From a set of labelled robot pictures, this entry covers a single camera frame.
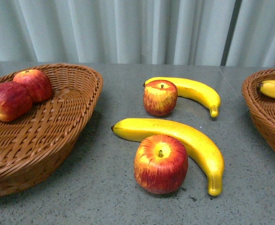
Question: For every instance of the left brown wicker basket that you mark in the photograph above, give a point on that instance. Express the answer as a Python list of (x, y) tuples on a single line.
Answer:
[(33, 146)]

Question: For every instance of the rear yellow banana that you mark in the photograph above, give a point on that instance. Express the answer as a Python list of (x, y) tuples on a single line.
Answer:
[(196, 91)]

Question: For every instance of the yellow banana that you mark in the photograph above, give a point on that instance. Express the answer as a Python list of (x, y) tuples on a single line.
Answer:
[(196, 91), (199, 146)]

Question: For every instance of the small red yellow apple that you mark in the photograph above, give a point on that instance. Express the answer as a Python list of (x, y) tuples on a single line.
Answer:
[(160, 97)]

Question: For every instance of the brown wicker basket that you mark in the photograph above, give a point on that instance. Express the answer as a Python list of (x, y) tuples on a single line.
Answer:
[(262, 108), (33, 146)]

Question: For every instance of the right brown wicker basket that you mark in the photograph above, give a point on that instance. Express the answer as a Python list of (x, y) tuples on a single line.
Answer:
[(262, 108)]

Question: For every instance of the front yellow banana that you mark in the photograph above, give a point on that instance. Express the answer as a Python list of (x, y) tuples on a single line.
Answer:
[(199, 146)]

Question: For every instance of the white pleated curtain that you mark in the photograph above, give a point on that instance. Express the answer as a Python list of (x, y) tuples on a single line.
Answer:
[(178, 32)]

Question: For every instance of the dark red apple in basket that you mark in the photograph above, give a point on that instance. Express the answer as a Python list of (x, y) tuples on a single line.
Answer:
[(15, 101)]

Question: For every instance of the large red yellow apple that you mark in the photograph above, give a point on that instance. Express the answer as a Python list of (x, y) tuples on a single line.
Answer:
[(160, 164)]

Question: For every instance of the red apple rear of basket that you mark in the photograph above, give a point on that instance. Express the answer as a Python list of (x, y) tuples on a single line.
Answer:
[(37, 83)]

